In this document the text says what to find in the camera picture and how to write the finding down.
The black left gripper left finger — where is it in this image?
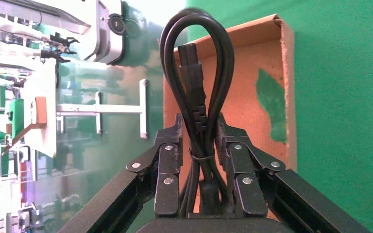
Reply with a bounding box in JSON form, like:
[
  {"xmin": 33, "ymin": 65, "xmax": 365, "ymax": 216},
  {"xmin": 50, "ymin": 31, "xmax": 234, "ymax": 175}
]
[{"xmin": 57, "ymin": 112, "xmax": 185, "ymax": 233}]

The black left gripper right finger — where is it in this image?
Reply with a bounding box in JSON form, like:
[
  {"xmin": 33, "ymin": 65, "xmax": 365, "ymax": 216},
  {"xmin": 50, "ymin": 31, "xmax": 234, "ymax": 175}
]
[{"xmin": 216, "ymin": 112, "xmax": 371, "ymax": 233}]

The thick black power cord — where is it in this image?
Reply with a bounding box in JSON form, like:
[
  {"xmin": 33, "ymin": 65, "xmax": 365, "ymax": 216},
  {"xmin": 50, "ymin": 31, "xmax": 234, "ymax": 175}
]
[{"xmin": 159, "ymin": 7, "xmax": 236, "ymax": 220}]

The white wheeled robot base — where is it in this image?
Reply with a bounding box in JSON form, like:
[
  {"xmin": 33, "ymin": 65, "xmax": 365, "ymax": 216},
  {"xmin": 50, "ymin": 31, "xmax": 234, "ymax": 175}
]
[{"xmin": 0, "ymin": 0, "xmax": 125, "ymax": 66}]

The open brown cardboard box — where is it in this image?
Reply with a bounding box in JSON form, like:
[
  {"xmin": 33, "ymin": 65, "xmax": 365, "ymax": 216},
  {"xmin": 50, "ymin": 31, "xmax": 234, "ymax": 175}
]
[{"xmin": 163, "ymin": 13, "xmax": 299, "ymax": 222}]

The white height-adjustable table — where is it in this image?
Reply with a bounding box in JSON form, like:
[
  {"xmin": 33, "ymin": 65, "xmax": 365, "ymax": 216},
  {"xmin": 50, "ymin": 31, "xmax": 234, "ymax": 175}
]
[{"xmin": 22, "ymin": 59, "xmax": 149, "ymax": 159}]

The green table cloth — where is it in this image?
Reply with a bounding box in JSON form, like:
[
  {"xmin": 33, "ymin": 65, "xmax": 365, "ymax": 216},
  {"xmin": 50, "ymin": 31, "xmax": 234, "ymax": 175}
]
[{"xmin": 186, "ymin": 0, "xmax": 373, "ymax": 233}]

